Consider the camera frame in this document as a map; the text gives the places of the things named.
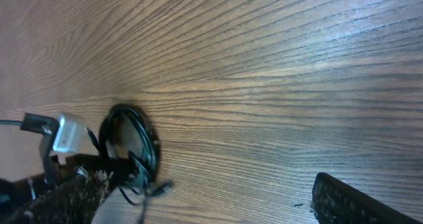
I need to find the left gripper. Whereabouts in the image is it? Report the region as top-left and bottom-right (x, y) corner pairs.
(1, 154), (135, 198)

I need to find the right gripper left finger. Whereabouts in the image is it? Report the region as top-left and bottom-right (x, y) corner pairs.
(1, 170), (114, 224)

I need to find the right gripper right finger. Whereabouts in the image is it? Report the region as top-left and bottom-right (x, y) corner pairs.
(311, 172), (422, 224)

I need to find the black USB cable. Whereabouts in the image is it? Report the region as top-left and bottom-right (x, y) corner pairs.
(85, 103), (174, 224)

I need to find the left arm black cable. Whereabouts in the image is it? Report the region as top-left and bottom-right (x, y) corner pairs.
(0, 112), (60, 135)

